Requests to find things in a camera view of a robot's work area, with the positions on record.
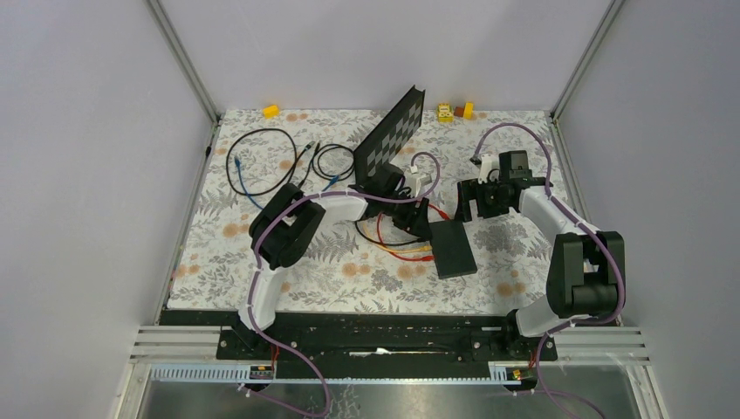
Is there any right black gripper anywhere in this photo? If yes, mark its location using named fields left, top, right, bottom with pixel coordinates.
left=453, top=176, right=510, bottom=223

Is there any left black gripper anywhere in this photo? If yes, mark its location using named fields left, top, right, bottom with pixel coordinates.
left=380, top=190, right=432, bottom=239

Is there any black network switch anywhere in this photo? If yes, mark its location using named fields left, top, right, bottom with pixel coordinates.
left=429, top=220, right=477, bottom=279

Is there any black round ethernet cable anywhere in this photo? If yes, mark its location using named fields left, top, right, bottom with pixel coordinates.
left=306, top=143, right=356, bottom=183

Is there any black teal-plug ethernet cable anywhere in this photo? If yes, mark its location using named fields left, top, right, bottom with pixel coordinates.
left=225, top=127, right=319, bottom=198

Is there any blue ethernet cable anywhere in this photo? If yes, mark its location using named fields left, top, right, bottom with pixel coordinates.
left=233, top=159, right=342, bottom=210

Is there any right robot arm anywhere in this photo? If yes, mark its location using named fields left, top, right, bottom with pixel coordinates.
left=455, top=150, right=626, bottom=360

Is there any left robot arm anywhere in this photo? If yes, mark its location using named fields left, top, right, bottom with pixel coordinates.
left=236, top=179, right=439, bottom=359

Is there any yellow patterned toy block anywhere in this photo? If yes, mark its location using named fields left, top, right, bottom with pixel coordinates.
left=436, top=103, right=455, bottom=123

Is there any checkerboard calibration board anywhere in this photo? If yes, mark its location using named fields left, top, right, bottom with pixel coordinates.
left=353, top=86, right=426, bottom=184

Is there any yellow toy block left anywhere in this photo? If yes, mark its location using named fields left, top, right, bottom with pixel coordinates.
left=262, top=105, right=280, bottom=119

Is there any yellow ethernet cable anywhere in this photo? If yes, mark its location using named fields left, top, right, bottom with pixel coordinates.
left=360, top=222, right=435, bottom=257

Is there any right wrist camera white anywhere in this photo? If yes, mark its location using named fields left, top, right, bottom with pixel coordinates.
left=472, top=154, right=500, bottom=184

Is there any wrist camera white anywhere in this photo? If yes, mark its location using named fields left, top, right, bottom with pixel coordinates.
left=472, top=154, right=500, bottom=184
left=405, top=165, right=432, bottom=197

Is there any red ethernet cable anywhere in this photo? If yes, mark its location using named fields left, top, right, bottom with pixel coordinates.
left=375, top=202, right=452, bottom=264

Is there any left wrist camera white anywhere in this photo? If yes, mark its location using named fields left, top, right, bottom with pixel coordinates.
left=405, top=165, right=432, bottom=197

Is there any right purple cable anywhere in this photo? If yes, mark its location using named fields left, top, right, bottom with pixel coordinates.
left=470, top=122, right=627, bottom=419

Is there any purple cable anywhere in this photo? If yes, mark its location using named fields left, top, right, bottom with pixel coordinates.
left=245, top=151, right=442, bottom=419
left=470, top=122, right=627, bottom=419

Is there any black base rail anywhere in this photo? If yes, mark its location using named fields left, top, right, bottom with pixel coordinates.
left=159, top=310, right=617, bottom=380

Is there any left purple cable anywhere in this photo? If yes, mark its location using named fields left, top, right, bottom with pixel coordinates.
left=245, top=151, right=442, bottom=419

